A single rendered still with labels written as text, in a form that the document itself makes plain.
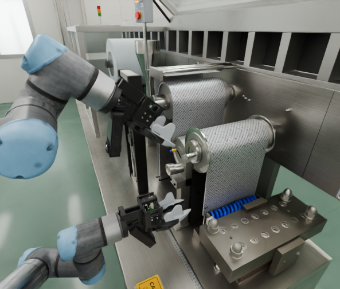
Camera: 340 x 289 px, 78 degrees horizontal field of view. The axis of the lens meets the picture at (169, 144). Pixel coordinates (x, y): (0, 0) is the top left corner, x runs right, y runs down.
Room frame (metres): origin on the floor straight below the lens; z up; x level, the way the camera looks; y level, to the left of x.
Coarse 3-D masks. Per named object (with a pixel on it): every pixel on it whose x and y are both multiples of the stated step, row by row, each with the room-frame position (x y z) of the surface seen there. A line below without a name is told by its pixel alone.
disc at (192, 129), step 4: (192, 128) 0.60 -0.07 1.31; (196, 128) 0.58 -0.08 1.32; (188, 132) 0.62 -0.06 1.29; (196, 132) 0.58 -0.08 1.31; (200, 132) 0.56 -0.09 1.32; (200, 136) 0.56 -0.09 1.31; (204, 136) 0.54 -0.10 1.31; (204, 140) 0.54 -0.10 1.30; (204, 144) 0.54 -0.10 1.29; (208, 144) 0.52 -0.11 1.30; (208, 148) 0.52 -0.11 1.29; (208, 152) 0.52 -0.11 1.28; (208, 156) 0.51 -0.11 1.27; (208, 160) 0.51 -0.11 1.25; (208, 164) 0.51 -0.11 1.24; (196, 168) 0.57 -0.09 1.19; (204, 168) 0.53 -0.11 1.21; (208, 168) 0.51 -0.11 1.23; (200, 172) 0.54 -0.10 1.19; (204, 172) 0.53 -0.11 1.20
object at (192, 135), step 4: (260, 120) 0.68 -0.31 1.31; (264, 124) 0.66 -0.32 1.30; (192, 132) 0.60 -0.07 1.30; (268, 132) 0.64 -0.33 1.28; (188, 136) 0.62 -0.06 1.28; (192, 136) 0.59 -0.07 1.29; (196, 136) 0.57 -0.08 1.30; (268, 136) 0.63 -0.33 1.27; (200, 140) 0.55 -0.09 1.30; (268, 140) 0.63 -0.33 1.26; (200, 144) 0.55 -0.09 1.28; (268, 144) 0.63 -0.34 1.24; (204, 148) 0.53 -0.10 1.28; (204, 152) 0.53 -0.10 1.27; (204, 156) 0.53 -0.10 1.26; (204, 160) 0.53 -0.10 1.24; (196, 164) 0.56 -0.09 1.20; (200, 164) 0.54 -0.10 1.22; (204, 164) 0.52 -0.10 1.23; (200, 168) 0.54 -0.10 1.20
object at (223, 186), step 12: (228, 168) 0.55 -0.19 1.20; (240, 168) 0.58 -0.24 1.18; (252, 168) 0.60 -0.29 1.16; (216, 180) 0.54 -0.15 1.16; (228, 180) 0.56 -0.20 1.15; (240, 180) 0.58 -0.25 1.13; (252, 180) 0.61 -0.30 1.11; (216, 192) 0.54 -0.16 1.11; (228, 192) 0.56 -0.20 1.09; (240, 192) 0.59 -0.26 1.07; (252, 192) 0.61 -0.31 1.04; (204, 204) 0.52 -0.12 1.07; (216, 204) 0.54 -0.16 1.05; (228, 204) 0.57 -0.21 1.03
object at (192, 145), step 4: (188, 140) 0.58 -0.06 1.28; (192, 140) 0.57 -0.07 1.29; (196, 140) 0.57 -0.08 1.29; (188, 144) 0.58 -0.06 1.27; (192, 144) 0.56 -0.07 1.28; (196, 144) 0.55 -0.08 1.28; (188, 148) 0.58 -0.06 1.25; (192, 148) 0.56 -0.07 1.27; (196, 148) 0.54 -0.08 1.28; (200, 148) 0.55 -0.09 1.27; (188, 152) 0.58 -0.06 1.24; (192, 152) 0.56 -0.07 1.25; (196, 152) 0.54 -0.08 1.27; (200, 152) 0.54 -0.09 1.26; (196, 156) 0.53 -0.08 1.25; (200, 156) 0.54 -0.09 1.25; (192, 160) 0.55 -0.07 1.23; (196, 160) 0.53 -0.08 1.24; (200, 160) 0.54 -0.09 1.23
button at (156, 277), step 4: (152, 276) 0.37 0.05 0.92; (156, 276) 0.37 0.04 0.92; (144, 280) 0.36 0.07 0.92; (148, 280) 0.36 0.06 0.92; (152, 280) 0.36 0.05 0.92; (156, 280) 0.36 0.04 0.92; (160, 280) 0.36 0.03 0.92; (136, 284) 0.35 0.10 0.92; (140, 284) 0.35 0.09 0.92; (144, 284) 0.35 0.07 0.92; (148, 284) 0.35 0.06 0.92; (152, 284) 0.35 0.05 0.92; (156, 284) 0.35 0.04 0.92; (160, 284) 0.35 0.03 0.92; (136, 288) 0.34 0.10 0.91; (140, 288) 0.34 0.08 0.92; (144, 288) 0.34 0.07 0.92; (148, 288) 0.34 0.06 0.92; (152, 288) 0.34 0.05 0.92; (156, 288) 0.34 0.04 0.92; (160, 288) 0.34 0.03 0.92
